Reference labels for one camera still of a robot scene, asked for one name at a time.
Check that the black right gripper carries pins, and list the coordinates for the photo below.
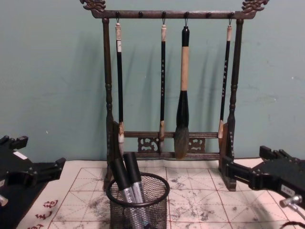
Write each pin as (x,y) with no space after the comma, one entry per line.
(281,176)

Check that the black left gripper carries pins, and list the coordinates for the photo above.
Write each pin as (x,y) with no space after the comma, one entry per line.
(14,163)

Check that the black table cloth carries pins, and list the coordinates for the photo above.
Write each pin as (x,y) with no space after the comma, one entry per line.
(15,211)

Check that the cream gridded calligraphy mat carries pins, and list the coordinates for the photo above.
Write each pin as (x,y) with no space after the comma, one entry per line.
(202,190)

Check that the silver marker with black cap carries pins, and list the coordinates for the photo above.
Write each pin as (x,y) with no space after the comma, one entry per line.
(132,169)
(120,174)

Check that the thin black calligraphy brush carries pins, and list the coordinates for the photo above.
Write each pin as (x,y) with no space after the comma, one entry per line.
(225,71)
(162,83)

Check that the dark wooden brush rack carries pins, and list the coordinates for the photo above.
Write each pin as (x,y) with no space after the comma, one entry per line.
(107,71)

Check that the thin black brush white label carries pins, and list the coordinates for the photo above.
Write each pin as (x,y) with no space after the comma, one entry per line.
(119,83)

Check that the black mesh pen cup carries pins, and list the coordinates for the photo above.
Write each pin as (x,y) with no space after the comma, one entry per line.
(157,212)

